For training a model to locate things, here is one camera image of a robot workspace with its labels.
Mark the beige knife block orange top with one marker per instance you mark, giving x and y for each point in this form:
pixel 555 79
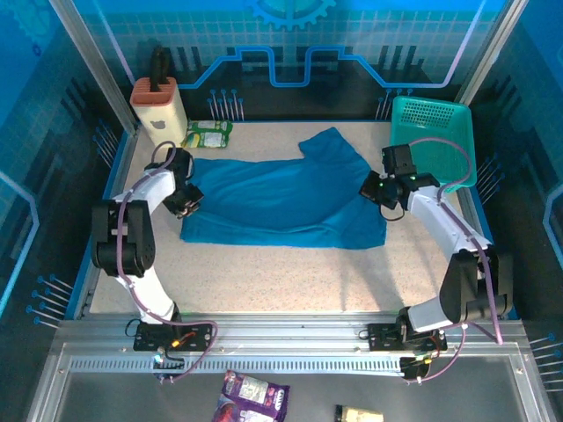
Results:
pixel 160 118

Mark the blue t-shirt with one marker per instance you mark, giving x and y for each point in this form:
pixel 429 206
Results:
pixel 272 198

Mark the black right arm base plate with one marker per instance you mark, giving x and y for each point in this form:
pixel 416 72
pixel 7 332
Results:
pixel 387 336

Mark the purple snack packet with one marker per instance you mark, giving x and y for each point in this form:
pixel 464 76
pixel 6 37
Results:
pixel 250 395

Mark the aluminium frame rail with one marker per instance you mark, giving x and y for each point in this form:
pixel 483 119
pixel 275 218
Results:
pixel 286 336

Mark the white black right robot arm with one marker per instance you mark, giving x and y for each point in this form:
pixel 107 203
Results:
pixel 457 285

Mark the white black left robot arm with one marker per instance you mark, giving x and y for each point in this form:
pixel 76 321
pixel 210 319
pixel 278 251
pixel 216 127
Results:
pixel 134 237

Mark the green snack packet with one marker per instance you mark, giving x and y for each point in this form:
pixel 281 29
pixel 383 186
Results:
pixel 206 140

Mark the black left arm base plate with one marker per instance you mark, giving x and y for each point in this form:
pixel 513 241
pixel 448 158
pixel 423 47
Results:
pixel 149 340

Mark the aluminium frame post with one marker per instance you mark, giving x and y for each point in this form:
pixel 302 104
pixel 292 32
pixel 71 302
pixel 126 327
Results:
pixel 94 66
pixel 488 57

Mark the pale yellow snack packet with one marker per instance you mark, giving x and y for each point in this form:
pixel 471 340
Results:
pixel 358 414

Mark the teal plastic basket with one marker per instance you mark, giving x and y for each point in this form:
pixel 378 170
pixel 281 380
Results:
pixel 431 125

